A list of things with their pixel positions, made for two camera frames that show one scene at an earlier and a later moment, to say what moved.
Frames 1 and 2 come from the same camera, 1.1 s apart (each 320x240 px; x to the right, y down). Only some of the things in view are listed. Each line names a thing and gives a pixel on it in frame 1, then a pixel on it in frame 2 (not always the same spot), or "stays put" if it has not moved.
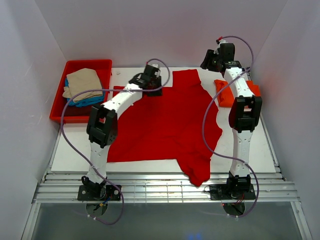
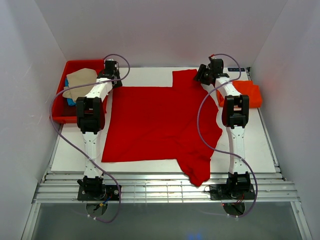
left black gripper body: x=157 y=84 to x=119 y=84
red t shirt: x=182 y=126 stays put
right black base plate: x=232 y=192 stays put
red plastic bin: x=75 y=114 stays put
